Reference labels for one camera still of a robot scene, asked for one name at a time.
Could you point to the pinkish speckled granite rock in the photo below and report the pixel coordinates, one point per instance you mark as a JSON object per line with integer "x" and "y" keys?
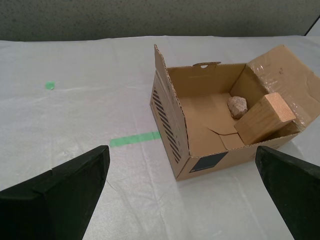
{"x": 238, "y": 106}

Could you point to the long green tape strip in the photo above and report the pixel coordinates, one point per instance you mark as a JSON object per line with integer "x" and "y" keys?
{"x": 135, "y": 139}

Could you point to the light wooden block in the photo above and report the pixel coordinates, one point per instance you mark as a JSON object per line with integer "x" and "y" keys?
{"x": 260, "y": 122}

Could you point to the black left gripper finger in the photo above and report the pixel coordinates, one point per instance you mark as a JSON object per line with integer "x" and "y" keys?
{"x": 297, "y": 197}
{"x": 50, "y": 207}

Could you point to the brown cardboard box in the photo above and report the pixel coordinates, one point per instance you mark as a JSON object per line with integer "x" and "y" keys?
{"x": 207, "y": 120}

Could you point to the green tape piece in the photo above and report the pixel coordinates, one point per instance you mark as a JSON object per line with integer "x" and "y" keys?
{"x": 50, "y": 85}

